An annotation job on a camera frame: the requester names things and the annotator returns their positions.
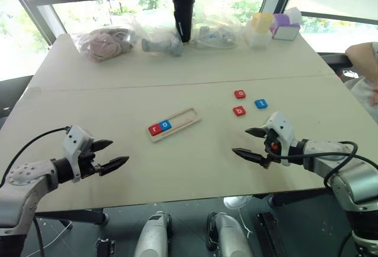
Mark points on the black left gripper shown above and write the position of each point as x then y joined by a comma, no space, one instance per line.
87,159

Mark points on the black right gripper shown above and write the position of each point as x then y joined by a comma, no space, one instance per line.
271,147

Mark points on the red letter tile b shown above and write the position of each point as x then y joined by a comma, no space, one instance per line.
239,111

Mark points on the blue letter tile t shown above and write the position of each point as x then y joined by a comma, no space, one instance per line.
261,104

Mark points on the red letter tile r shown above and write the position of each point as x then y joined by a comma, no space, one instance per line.
155,130

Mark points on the red letter tile o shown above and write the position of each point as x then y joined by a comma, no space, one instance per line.
239,94

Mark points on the blue letter tile o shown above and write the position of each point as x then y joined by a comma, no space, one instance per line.
165,125

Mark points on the wooden letter tray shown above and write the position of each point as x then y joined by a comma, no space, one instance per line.
183,118

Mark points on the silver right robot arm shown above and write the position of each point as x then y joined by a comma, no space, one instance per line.
348,183

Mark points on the bystander bare forearm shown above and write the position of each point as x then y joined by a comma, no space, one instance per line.
361,57

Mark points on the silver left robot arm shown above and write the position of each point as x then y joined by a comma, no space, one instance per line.
26,180

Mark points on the silver left robot leg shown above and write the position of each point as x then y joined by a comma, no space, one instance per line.
153,236

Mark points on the silver robot leg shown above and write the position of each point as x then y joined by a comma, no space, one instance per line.
230,236
153,236

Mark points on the silver right robot leg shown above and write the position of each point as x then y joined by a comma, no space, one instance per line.
230,236

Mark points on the white shoe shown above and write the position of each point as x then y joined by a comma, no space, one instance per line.
234,202

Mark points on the small black clamp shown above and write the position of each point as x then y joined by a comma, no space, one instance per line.
104,248

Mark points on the white plastic container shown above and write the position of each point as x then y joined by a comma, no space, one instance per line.
257,39

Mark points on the bag of pink cloth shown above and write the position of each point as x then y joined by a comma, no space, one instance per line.
103,45

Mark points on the clear tubing bundle bag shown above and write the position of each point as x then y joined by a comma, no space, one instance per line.
212,39

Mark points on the dark side furniture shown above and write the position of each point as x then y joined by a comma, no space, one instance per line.
336,65

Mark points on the purple tissue box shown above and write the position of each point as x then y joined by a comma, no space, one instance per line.
285,31

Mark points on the yellow plastic cup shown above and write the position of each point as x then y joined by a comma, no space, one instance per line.
261,22

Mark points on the white tissue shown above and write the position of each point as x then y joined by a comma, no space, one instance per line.
293,14

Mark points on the large clear plastic bag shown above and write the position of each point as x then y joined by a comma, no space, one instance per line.
153,23

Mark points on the black travel tumbler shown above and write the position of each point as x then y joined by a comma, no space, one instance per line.
183,14

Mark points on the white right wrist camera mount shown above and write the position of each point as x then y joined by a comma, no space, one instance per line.
283,133

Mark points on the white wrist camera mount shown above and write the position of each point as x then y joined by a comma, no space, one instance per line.
283,133
74,141

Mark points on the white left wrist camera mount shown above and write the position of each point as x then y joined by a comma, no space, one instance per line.
74,141

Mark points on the black table frame leg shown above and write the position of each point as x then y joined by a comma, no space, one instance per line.
74,217
295,199

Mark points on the black metal floor bracket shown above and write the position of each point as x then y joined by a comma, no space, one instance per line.
270,233

